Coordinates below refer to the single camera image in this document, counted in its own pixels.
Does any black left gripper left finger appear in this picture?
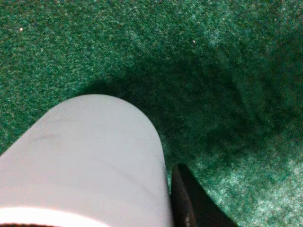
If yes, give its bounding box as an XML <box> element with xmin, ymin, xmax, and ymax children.
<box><xmin>0</xmin><ymin>223</ymin><xmax>45</xmax><ymax>227</ymax></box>

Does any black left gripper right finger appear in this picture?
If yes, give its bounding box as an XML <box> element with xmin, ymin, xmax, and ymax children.
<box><xmin>170</xmin><ymin>164</ymin><xmax>237</xmax><ymax>227</ymax></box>

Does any light blue plastic cup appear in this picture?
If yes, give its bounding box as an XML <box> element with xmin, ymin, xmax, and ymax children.
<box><xmin>0</xmin><ymin>95</ymin><xmax>173</xmax><ymax>227</ymax></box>

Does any green velvet tablecloth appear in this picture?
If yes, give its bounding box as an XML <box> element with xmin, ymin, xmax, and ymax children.
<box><xmin>0</xmin><ymin>0</ymin><xmax>303</xmax><ymax>227</ymax></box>

